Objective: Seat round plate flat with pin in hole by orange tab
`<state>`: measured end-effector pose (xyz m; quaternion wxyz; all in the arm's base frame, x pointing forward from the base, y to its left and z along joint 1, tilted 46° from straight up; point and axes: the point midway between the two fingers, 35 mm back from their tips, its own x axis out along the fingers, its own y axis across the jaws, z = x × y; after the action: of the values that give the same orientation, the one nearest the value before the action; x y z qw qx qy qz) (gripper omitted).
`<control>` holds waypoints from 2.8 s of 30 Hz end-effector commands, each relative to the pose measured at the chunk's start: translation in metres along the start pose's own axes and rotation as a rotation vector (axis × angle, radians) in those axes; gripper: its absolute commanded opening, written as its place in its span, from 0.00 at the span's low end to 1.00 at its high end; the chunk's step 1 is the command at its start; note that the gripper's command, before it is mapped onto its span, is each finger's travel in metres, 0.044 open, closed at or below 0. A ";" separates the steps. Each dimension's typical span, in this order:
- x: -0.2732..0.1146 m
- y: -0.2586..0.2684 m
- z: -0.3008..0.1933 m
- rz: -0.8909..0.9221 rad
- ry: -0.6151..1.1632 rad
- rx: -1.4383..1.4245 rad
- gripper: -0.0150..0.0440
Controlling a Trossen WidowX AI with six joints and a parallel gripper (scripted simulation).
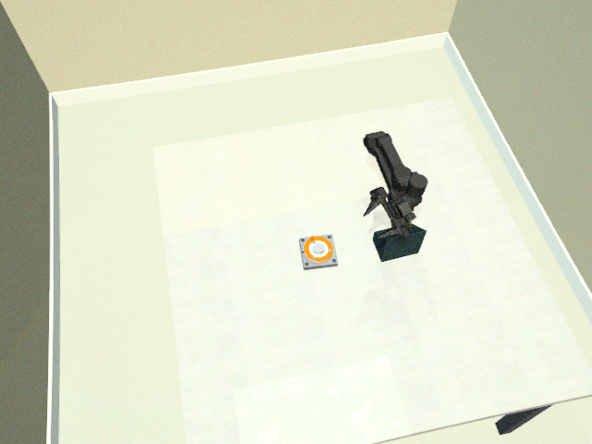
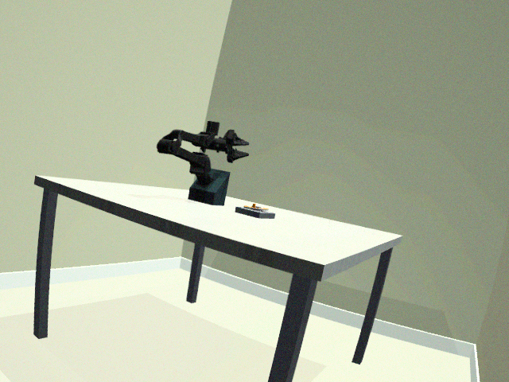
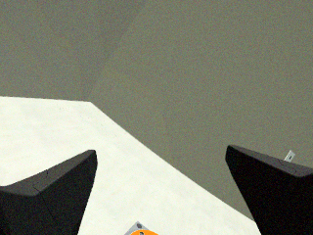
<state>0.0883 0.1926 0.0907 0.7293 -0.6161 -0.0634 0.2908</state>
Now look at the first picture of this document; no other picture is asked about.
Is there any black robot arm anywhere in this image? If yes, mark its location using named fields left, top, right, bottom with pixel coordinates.
left=363, top=131, right=428, bottom=230

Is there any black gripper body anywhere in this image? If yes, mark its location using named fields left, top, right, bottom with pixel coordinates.
left=369, top=187, right=412, bottom=241

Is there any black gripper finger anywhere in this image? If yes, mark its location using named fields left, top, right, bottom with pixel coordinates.
left=376, top=228, right=402, bottom=239
left=364, top=195, right=383, bottom=216

